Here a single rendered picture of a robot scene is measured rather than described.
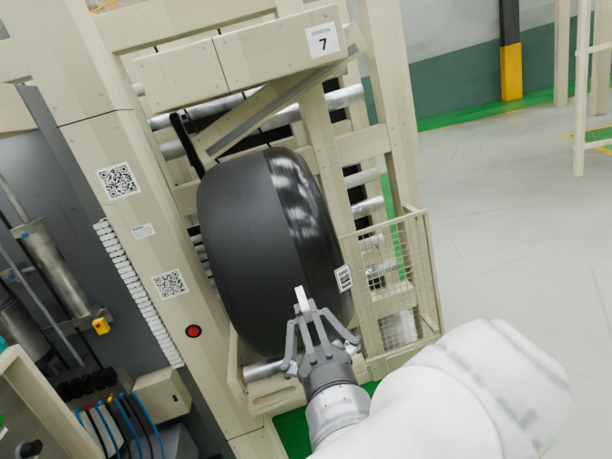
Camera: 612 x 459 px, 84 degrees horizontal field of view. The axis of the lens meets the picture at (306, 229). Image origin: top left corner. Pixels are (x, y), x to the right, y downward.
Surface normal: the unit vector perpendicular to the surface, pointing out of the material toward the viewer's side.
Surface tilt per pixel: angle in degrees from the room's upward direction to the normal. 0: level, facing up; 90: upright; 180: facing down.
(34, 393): 90
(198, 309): 90
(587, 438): 0
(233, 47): 90
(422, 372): 17
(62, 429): 90
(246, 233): 55
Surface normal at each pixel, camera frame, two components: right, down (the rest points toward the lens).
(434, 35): -0.18, 0.43
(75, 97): 0.18, 0.34
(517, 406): -0.34, 0.03
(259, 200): -0.07, -0.44
